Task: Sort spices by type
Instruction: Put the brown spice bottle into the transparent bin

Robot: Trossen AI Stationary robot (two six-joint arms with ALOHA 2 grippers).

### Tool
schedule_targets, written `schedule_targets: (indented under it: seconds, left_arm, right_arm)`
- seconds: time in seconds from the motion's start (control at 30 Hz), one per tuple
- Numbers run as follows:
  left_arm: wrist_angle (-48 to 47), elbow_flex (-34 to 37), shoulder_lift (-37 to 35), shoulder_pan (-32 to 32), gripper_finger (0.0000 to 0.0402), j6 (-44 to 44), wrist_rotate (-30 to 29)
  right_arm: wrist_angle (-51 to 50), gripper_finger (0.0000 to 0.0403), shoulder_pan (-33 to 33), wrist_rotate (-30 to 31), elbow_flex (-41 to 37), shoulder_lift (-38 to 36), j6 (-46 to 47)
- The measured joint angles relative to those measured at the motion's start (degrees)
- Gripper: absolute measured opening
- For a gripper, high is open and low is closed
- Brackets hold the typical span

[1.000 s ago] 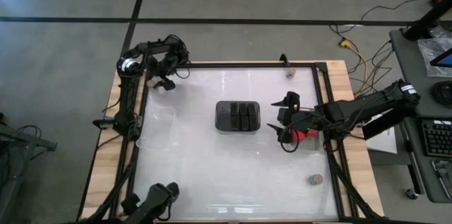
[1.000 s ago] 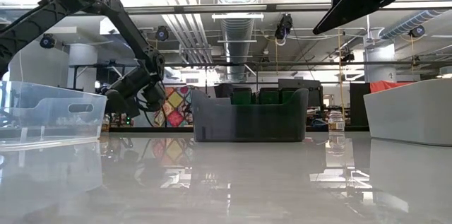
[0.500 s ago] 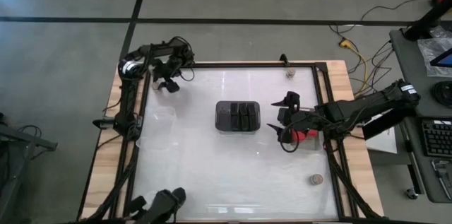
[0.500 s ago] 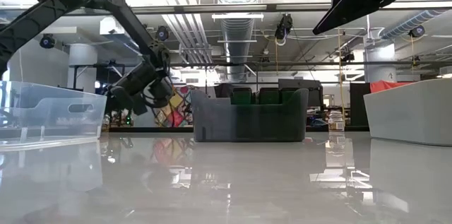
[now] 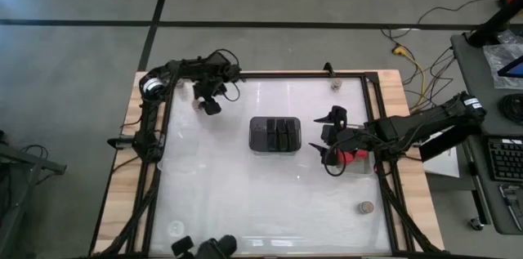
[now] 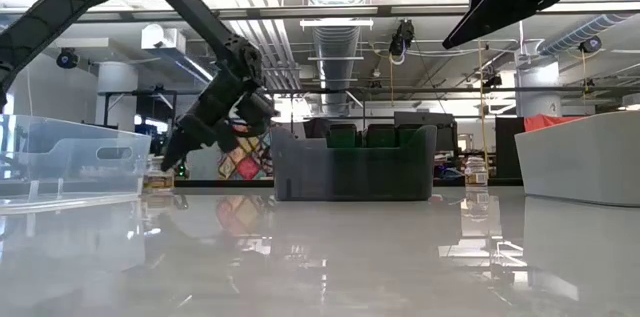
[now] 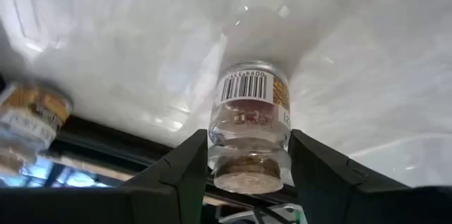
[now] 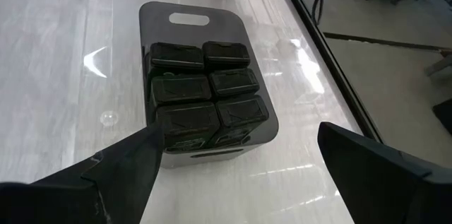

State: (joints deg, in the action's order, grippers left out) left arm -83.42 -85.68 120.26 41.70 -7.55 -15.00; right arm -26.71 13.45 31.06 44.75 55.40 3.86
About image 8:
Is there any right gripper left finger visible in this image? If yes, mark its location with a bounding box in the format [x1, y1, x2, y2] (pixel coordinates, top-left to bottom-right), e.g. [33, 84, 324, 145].
[0, 122, 165, 224]

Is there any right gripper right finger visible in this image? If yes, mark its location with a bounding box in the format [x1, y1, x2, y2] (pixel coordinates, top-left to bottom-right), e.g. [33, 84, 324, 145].
[317, 121, 452, 224]

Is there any dark grey plastic bin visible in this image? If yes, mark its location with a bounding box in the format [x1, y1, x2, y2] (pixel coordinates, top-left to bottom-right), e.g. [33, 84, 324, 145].
[138, 0, 280, 169]

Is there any black aluminium table frame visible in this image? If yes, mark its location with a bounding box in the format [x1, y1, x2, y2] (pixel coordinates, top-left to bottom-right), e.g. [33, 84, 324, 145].
[282, 0, 386, 146]

